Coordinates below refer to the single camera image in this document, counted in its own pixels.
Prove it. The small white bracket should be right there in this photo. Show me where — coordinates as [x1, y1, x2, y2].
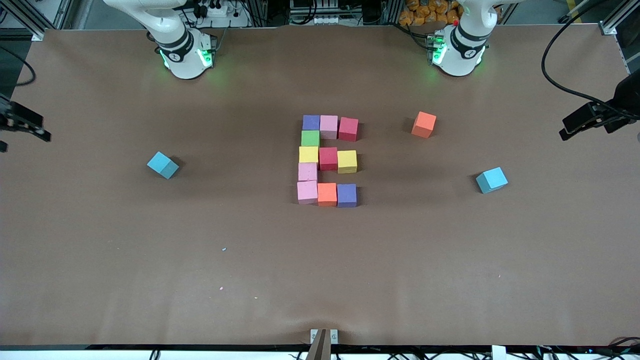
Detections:
[310, 329, 339, 345]

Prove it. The aluminium frame post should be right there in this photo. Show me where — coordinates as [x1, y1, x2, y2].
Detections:
[600, 0, 640, 36]
[0, 0, 76, 42]

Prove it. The orange foam cube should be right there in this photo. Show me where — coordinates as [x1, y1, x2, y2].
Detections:
[411, 111, 437, 139]
[317, 183, 338, 207]

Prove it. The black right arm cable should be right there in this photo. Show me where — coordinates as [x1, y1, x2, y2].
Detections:
[0, 46, 37, 88]

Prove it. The blue foam cube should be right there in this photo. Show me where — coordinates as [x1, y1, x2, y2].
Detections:
[475, 167, 509, 194]
[147, 151, 179, 180]

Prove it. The white power strip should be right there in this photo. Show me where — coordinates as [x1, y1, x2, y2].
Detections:
[187, 0, 251, 28]

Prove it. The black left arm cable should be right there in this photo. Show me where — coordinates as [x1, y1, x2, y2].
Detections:
[541, 0, 640, 121]

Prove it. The red foam cube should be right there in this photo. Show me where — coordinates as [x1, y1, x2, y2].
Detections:
[338, 117, 359, 142]
[319, 147, 339, 172]

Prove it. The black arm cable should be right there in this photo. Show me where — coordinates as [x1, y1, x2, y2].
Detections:
[0, 46, 37, 88]
[541, 0, 640, 121]

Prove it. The bag of orange objects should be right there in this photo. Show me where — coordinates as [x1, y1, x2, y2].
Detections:
[398, 0, 462, 27]

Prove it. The white vented device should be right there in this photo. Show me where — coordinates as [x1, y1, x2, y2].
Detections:
[289, 0, 342, 26]

